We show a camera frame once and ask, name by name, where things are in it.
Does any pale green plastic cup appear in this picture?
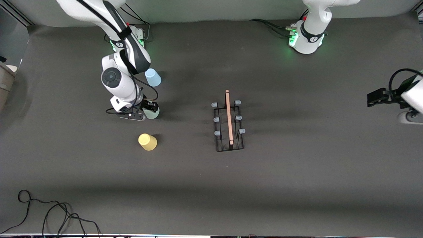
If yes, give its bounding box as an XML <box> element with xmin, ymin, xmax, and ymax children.
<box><xmin>144</xmin><ymin>106</ymin><xmax>160</xmax><ymax>120</ymax></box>

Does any dark grey table mat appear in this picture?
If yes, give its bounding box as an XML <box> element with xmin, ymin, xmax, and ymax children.
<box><xmin>0</xmin><ymin>12</ymin><xmax>423</xmax><ymax>237</ymax></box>

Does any black looped table cable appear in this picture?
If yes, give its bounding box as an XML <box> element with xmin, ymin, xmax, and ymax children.
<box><xmin>0</xmin><ymin>190</ymin><xmax>71</xmax><ymax>234</ymax></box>

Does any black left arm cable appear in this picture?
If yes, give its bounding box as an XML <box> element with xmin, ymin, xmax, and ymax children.
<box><xmin>389</xmin><ymin>68</ymin><xmax>423</xmax><ymax>99</ymax></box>

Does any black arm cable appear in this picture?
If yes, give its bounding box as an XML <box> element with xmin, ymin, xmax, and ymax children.
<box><xmin>77</xmin><ymin>0</ymin><xmax>159</xmax><ymax>114</ymax></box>
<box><xmin>389</xmin><ymin>68</ymin><xmax>423</xmax><ymax>99</ymax></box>

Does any light blue plastic cup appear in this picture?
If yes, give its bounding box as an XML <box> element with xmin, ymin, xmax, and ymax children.
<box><xmin>145</xmin><ymin>68</ymin><xmax>162</xmax><ymax>87</ymax></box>

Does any black wire cup holder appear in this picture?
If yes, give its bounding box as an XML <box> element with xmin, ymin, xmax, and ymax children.
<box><xmin>211</xmin><ymin>90</ymin><xmax>246</xmax><ymax>152</ymax></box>

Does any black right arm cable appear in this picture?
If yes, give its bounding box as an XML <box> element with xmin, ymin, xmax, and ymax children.
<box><xmin>77</xmin><ymin>0</ymin><xmax>159</xmax><ymax>114</ymax></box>

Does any beige box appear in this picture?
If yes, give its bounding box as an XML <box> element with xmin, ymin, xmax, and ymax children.
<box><xmin>0</xmin><ymin>62</ymin><xmax>18</xmax><ymax>111</ymax></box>

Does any black tangled table cable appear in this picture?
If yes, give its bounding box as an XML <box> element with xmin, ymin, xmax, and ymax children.
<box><xmin>42</xmin><ymin>202</ymin><xmax>101</xmax><ymax>238</ymax></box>

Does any yellow plastic cup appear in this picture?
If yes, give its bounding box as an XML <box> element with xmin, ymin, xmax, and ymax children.
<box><xmin>138</xmin><ymin>133</ymin><xmax>158</xmax><ymax>151</ymax></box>

